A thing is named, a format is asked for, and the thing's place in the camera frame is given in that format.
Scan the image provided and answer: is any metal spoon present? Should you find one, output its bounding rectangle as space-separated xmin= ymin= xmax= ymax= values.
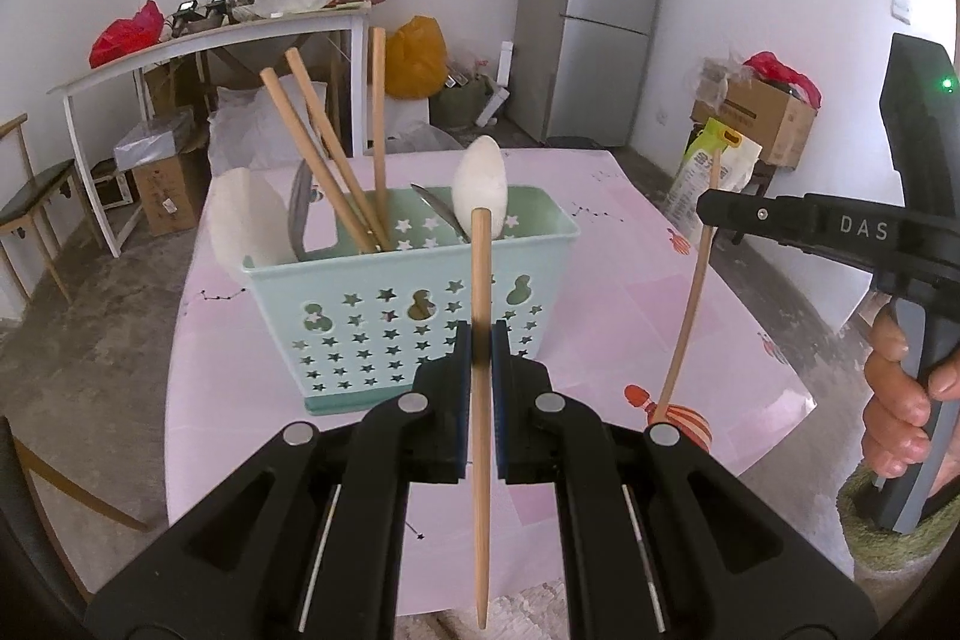
xmin=410 ymin=182 xmax=472 ymax=240

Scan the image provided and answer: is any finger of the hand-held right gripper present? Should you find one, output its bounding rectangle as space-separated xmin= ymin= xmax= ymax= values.
xmin=696 ymin=188 xmax=816 ymax=253

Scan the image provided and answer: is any large printed cardboard box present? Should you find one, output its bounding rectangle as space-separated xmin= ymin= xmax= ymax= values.
xmin=690 ymin=74 xmax=818 ymax=169

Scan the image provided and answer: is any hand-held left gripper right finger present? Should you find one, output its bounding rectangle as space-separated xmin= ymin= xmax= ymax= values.
xmin=491 ymin=321 xmax=878 ymax=640

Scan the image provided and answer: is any silver refrigerator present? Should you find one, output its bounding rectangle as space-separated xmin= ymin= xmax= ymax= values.
xmin=510 ymin=0 xmax=671 ymax=150

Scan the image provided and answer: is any dark green bag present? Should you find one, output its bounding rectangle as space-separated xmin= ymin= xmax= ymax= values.
xmin=439 ymin=81 xmax=488 ymax=124

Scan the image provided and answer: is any orange plastic bag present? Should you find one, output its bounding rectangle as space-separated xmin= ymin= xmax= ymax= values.
xmin=386 ymin=16 xmax=449 ymax=100

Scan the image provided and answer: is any light green star-hole utensil basket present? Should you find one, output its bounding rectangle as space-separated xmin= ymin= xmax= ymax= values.
xmin=241 ymin=182 xmax=582 ymax=416

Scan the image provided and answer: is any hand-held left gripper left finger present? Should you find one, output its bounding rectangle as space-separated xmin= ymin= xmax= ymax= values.
xmin=86 ymin=321 xmax=475 ymax=640

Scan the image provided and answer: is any clear plastic wrap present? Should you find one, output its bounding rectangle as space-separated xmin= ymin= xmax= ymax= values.
xmin=701 ymin=56 xmax=743 ymax=105

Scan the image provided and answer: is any white and yellow rice bag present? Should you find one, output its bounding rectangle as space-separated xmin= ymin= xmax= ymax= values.
xmin=667 ymin=119 xmax=762 ymax=221

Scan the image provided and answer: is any white sack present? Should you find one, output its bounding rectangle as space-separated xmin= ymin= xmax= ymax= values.
xmin=208 ymin=81 xmax=331 ymax=176

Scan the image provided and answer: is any person's right hand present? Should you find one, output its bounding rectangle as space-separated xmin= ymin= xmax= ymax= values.
xmin=861 ymin=308 xmax=960 ymax=481

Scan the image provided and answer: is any white board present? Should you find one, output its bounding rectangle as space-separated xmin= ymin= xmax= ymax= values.
xmin=476 ymin=42 xmax=515 ymax=127

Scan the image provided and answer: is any white rice paddle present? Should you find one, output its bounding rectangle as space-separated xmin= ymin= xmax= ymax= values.
xmin=208 ymin=166 xmax=297 ymax=270
xmin=452 ymin=135 xmax=509 ymax=240

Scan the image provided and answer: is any small wooden crate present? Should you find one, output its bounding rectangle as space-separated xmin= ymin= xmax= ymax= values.
xmin=90 ymin=160 xmax=140 ymax=210

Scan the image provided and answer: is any person's right forearm olive sleeve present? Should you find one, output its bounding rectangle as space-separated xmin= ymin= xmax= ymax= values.
xmin=836 ymin=464 xmax=957 ymax=581

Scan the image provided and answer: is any white fleece garment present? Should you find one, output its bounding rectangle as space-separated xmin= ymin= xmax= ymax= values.
xmin=394 ymin=580 xmax=567 ymax=640

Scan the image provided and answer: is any brown cardboard box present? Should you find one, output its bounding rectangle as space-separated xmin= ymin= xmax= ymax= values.
xmin=131 ymin=149 xmax=211 ymax=236

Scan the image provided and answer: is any red plastic bag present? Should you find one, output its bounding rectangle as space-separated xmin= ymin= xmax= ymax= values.
xmin=90 ymin=0 xmax=164 ymax=69
xmin=742 ymin=51 xmax=822 ymax=109

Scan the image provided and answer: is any wooden chair dark seat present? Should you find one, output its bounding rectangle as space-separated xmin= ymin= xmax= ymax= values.
xmin=0 ymin=115 xmax=83 ymax=304

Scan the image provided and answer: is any white table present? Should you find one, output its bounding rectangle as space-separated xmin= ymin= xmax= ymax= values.
xmin=49 ymin=2 xmax=372 ymax=259

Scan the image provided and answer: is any grey plastic-wrapped box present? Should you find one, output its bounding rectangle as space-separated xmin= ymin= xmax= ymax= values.
xmin=114 ymin=111 xmax=194 ymax=169

